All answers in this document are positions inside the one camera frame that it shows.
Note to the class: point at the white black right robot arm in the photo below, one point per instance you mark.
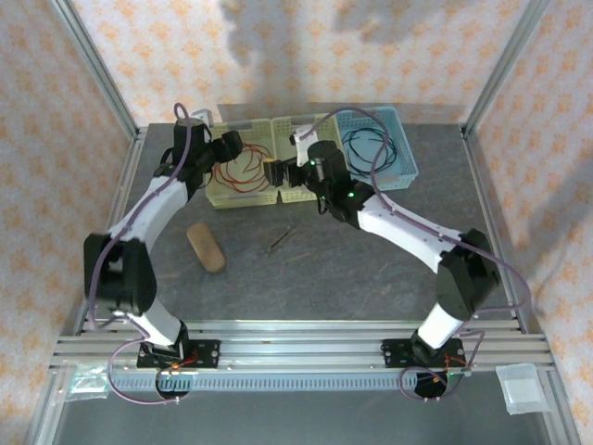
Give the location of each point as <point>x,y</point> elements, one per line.
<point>403,227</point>

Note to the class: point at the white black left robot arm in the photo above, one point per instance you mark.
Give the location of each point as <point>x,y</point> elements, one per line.
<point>148,208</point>

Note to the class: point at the yellow-green plastic basket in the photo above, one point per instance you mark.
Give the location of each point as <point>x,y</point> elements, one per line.
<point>282,139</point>
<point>250,197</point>

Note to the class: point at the small thin metal pin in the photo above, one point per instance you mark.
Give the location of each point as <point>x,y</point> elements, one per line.
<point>280,241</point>

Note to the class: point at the light blue plastic basket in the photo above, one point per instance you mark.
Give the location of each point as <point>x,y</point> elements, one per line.
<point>403,153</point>

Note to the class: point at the brown wooden block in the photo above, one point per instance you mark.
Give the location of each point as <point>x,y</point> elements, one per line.
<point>206,248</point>

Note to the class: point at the clear bag with green parts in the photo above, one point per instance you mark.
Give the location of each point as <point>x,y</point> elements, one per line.
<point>88,382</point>

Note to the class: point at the clear bag with white pad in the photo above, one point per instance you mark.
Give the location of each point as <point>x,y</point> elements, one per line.
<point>523,389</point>

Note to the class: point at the aluminium table side rail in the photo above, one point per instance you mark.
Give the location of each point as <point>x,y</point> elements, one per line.
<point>116,213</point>
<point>479,181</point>

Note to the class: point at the aluminium frame post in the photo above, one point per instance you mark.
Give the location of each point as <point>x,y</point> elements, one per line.
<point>92,60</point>
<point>509,60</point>

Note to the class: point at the aluminium rail beam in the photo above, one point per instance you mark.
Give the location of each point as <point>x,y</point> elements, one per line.
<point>301,345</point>

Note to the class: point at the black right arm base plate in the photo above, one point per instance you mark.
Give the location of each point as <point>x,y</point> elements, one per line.
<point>394,352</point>

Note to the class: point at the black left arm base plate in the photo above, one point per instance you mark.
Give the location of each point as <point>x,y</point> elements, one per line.
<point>208,354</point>

